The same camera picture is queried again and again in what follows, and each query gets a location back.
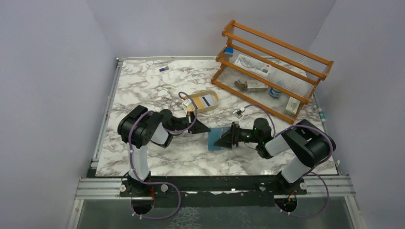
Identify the blue white small jar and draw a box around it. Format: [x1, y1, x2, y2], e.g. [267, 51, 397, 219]
[269, 87, 282, 99]

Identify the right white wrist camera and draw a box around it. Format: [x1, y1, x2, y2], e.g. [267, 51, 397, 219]
[233, 107, 245, 120]

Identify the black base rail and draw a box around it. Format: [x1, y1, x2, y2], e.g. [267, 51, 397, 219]
[86, 167, 304, 209]

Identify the yellow card with black stripe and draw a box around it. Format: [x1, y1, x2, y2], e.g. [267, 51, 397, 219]
[193, 96, 205, 109]

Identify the orange wooden shelf rack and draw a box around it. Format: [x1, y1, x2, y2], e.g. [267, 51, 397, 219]
[211, 20, 334, 124]

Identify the green white marker pen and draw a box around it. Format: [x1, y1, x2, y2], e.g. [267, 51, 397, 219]
[318, 107, 326, 123]

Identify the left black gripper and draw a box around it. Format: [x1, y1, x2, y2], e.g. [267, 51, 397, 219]
[168, 111, 211, 133]

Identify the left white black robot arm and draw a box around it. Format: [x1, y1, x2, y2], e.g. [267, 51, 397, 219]
[117, 105, 211, 196]

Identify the beige oval tray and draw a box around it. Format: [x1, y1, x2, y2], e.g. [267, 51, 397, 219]
[189, 90, 219, 113]

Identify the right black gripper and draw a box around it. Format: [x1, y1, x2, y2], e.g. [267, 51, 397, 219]
[214, 122, 261, 148]

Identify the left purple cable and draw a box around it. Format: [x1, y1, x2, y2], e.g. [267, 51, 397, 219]
[126, 92, 199, 221]

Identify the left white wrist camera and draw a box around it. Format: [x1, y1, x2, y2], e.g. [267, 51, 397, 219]
[181, 99, 193, 111]

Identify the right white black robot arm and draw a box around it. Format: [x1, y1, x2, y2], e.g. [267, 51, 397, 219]
[211, 118, 336, 194]

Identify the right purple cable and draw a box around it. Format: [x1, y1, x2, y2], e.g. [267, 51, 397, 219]
[242, 104, 335, 219]

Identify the grey metal clip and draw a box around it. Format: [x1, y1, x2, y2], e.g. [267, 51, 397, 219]
[234, 80, 247, 91]

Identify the purple cable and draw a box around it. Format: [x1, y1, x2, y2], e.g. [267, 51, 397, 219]
[242, 104, 335, 219]
[126, 92, 199, 221]

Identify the blue leather card holder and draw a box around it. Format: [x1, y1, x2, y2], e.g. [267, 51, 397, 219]
[207, 126, 239, 151]

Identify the small grey cardboard box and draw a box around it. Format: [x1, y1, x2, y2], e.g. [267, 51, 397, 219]
[245, 80, 268, 92]

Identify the grey card with black stripe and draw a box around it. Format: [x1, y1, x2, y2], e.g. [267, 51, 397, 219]
[201, 94, 217, 107]

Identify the small purple white object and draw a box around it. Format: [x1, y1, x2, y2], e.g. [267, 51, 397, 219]
[159, 66, 169, 72]

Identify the blue grey block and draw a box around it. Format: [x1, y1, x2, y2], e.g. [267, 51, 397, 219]
[224, 47, 234, 57]

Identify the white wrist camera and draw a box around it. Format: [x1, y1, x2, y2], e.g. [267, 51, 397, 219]
[181, 99, 193, 111]
[233, 107, 245, 120]

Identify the white printed flat package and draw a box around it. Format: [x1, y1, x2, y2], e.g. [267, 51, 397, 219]
[234, 54, 273, 77]

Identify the small white green box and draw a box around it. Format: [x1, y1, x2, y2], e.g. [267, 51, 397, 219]
[284, 97, 300, 116]

